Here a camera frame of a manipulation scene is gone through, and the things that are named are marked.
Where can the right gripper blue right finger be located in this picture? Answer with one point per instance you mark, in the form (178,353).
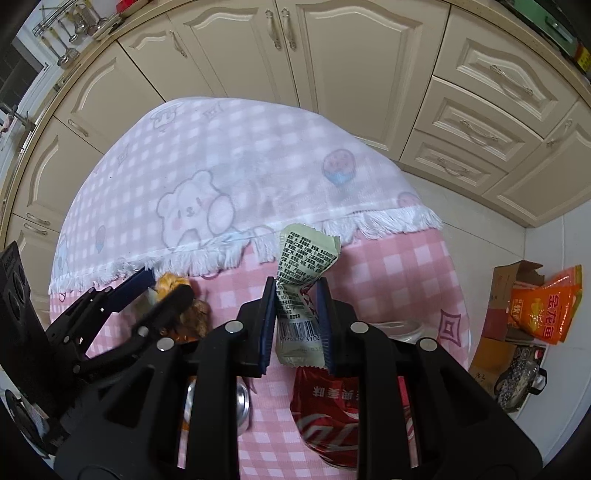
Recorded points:
(422,415)

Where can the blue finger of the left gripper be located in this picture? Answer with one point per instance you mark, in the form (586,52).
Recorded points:
(129,286)
(143,334)

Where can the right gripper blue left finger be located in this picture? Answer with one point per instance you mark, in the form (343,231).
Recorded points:
(134,432)

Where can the crushed red cola can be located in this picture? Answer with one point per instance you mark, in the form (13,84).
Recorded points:
(326,410)

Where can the pale green barcode wrapper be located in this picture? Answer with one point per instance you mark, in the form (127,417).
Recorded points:
(305,254)

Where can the cardboard trash box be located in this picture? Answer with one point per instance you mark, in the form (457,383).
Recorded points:
(508,362)

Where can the cream kitchen cabinets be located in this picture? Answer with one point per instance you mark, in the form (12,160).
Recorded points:
(462,93)

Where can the pink checkered tablecloth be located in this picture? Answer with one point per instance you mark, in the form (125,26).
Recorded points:
(201,188)

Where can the orange bag in box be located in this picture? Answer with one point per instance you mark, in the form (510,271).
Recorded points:
(546,312)

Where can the hanging ladles rack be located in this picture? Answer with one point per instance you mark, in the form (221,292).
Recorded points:
(64,27)

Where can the green electric grill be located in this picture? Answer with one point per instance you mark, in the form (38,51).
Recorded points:
(548,20)

